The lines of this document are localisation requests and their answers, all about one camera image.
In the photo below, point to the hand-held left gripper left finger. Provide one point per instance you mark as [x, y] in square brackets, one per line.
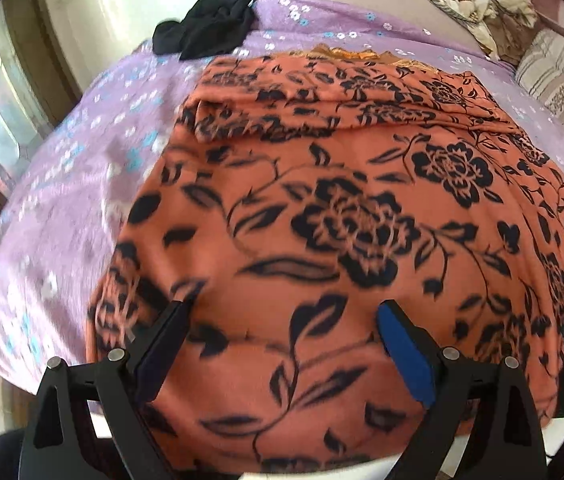
[162, 350]

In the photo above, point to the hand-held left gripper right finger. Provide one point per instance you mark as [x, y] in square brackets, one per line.
[404, 355]

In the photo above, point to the orange black floral garment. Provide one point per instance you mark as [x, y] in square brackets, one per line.
[342, 240]

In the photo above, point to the purple floral blanket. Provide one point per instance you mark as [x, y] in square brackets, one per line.
[87, 185]

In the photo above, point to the striped beige pillow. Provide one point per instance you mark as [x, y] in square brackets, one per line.
[562, 80]

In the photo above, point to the cream patterned cloth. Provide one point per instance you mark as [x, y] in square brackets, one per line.
[482, 0]

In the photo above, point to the black cloth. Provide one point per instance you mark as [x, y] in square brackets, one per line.
[207, 25]

